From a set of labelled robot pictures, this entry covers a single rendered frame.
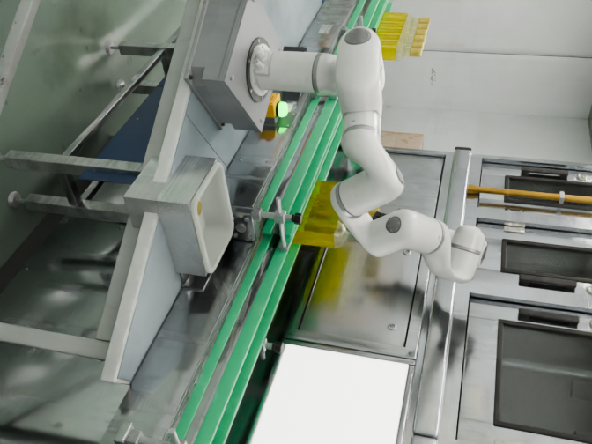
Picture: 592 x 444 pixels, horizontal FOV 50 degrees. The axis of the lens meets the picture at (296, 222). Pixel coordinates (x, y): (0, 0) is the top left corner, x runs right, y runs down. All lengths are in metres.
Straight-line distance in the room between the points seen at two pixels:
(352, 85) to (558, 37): 6.58
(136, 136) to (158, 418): 0.96
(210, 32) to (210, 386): 0.79
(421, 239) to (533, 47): 6.59
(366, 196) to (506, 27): 6.53
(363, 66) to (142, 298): 0.68
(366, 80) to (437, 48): 6.57
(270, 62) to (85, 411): 0.96
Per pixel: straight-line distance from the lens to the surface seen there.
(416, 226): 1.37
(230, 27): 1.53
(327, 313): 1.72
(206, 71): 1.49
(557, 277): 1.93
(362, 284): 1.78
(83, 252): 2.11
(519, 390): 1.66
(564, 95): 8.21
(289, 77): 1.55
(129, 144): 2.00
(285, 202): 1.65
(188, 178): 1.45
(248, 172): 1.74
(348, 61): 1.41
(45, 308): 1.98
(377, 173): 1.31
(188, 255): 1.49
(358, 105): 1.38
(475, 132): 7.90
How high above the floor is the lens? 1.39
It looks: 15 degrees down
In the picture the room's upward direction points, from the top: 97 degrees clockwise
